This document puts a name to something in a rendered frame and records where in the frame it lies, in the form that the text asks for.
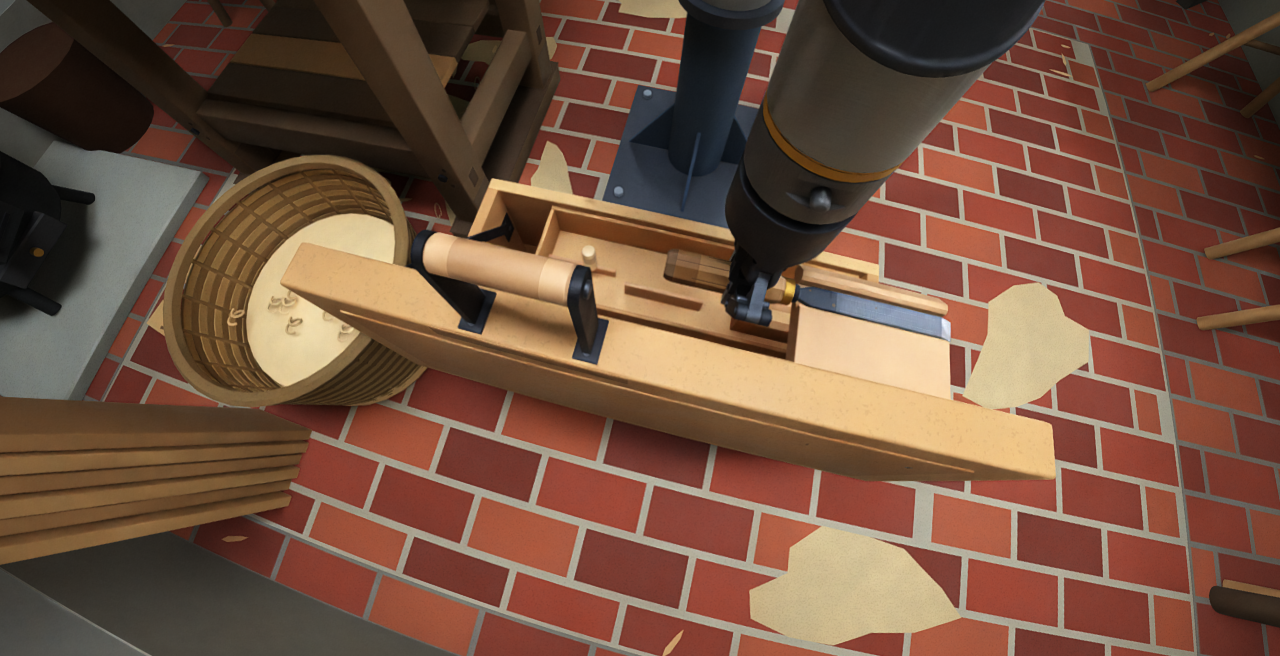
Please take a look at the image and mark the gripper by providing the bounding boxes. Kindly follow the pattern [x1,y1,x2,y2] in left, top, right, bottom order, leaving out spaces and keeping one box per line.
[723,246,791,328]

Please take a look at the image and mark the brown handled firmer chisel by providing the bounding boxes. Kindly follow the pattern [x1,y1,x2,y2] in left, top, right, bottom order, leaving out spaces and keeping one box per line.
[665,248,952,341]

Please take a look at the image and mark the wooden sliding till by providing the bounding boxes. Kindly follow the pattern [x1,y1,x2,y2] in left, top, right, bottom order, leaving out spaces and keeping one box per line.
[545,211,801,355]

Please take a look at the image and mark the tan wooden tool chest body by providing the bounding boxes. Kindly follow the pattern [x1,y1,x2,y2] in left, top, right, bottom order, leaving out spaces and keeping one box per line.
[468,179,953,403]

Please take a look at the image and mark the brown wooden workbench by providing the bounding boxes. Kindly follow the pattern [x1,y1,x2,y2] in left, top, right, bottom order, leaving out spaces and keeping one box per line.
[0,0,563,224]

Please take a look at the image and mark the round wicker basket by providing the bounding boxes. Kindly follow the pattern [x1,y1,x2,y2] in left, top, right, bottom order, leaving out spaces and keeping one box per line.
[162,154,432,408]

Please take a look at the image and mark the dark brown round log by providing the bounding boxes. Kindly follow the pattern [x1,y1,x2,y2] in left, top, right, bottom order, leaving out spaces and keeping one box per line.
[1208,579,1280,628]

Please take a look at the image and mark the stack of wooden boards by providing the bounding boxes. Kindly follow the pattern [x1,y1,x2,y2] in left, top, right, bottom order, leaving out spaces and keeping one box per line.
[0,396,312,567]

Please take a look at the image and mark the grey flat slab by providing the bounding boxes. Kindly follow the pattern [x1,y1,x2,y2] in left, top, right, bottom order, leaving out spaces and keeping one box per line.
[0,108,208,403]

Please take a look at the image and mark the grey bench surface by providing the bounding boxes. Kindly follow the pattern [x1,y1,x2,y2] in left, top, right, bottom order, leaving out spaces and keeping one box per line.
[0,533,456,656]

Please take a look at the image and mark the dark brown barrel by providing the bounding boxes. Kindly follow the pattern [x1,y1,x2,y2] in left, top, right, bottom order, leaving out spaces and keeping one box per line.
[0,23,157,154]

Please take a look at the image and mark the black machine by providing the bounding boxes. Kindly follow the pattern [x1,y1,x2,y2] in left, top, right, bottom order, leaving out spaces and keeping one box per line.
[0,150,97,318]

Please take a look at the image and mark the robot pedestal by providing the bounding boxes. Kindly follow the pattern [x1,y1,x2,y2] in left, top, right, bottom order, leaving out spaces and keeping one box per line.
[603,0,791,228]

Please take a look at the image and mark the wooden roll handle black brackets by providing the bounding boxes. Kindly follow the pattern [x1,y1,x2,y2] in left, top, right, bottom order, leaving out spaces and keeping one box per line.
[406,228,612,366]

